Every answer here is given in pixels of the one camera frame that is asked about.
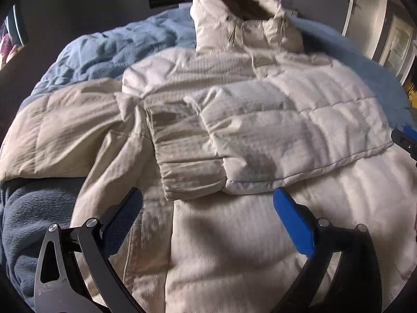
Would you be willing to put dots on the yellow object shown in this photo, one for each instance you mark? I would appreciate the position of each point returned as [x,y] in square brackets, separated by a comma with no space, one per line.
[411,93]

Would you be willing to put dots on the glass cabinet door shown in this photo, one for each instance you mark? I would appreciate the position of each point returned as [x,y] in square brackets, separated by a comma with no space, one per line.
[395,42]

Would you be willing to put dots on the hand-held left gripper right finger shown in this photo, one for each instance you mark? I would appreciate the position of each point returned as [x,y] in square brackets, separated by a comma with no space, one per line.
[293,218]

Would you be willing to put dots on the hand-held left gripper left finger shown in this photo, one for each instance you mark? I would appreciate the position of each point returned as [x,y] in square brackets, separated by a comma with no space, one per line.
[125,216]

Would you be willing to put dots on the white puffer jacket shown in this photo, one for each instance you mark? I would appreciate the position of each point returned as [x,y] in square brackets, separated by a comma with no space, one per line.
[260,130]

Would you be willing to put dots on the white door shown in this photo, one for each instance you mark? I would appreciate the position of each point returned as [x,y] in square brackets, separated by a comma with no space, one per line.
[365,13]

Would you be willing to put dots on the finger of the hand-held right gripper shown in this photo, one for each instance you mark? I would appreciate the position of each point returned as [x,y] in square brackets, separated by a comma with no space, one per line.
[405,138]

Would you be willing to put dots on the blue fleece blanket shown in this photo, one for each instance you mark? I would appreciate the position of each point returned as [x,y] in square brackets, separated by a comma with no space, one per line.
[114,49]

